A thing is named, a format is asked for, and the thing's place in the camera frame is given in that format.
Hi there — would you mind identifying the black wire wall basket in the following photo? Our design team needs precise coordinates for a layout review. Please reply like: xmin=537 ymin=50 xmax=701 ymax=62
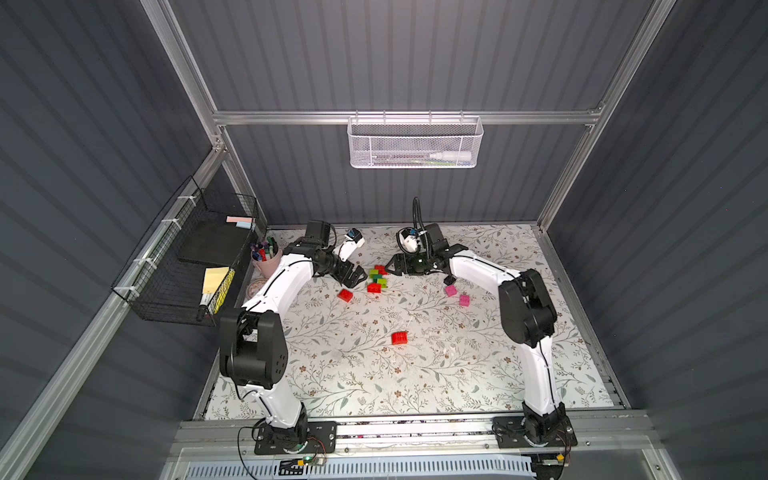
xmin=112 ymin=178 xmax=261 ymax=327

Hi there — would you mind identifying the black notebook in basket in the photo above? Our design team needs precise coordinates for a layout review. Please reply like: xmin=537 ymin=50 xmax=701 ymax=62
xmin=177 ymin=221 xmax=251 ymax=267

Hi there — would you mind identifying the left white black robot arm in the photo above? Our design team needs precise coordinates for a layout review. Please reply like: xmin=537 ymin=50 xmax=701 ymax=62
xmin=219 ymin=220 xmax=367 ymax=452

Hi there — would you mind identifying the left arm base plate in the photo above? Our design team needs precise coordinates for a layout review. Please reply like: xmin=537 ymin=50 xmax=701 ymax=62
xmin=252 ymin=421 xmax=338 ymax=455

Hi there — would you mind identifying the white wire mesh basket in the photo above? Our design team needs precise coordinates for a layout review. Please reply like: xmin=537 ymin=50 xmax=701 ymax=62
xmin=346 ymin=114 xmax=484 ymax=169

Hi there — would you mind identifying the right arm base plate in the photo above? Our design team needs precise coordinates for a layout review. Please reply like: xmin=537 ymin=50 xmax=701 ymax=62
xmin=491 ymin=416 xmax=579 ymax=450

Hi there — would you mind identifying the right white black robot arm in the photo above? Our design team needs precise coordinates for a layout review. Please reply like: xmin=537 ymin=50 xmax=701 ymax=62
xmin=386 ymin=223 xmax=572 ymax=447

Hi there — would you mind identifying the pink pen cup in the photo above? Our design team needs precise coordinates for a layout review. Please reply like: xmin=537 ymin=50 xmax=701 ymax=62
xmin=250 ymin=237 xmax=282 ymax=278

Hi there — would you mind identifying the red lego brick rounded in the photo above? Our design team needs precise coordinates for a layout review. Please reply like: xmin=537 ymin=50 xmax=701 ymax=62
xmin=391 ymin=331 xmax=408 ymax=345

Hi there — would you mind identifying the yellow sticky note pad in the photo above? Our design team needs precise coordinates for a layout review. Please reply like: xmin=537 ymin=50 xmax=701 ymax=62
xmin=198 ymin=267 xmax=235 ymax=319

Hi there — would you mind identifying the white marker in basket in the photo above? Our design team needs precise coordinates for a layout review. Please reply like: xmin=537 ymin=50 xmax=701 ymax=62
xmin=428 ymin=151 xmax=473 ymax=164

